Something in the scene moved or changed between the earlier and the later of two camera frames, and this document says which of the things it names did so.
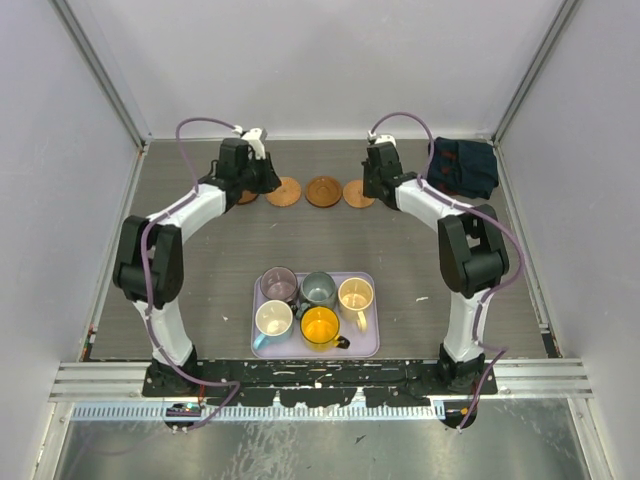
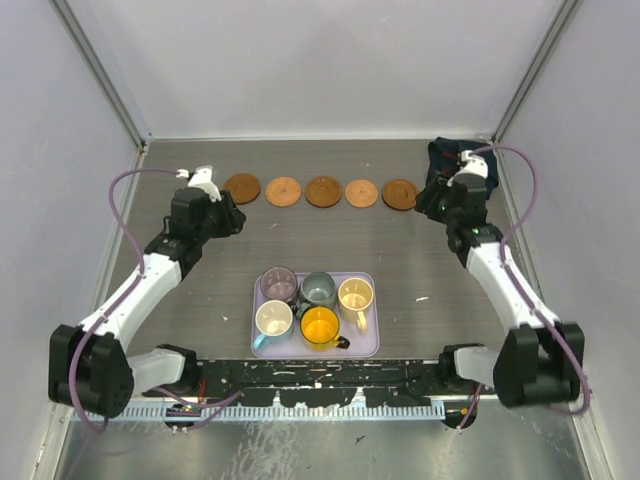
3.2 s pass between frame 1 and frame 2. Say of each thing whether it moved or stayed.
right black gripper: moved
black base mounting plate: stayed
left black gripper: moved
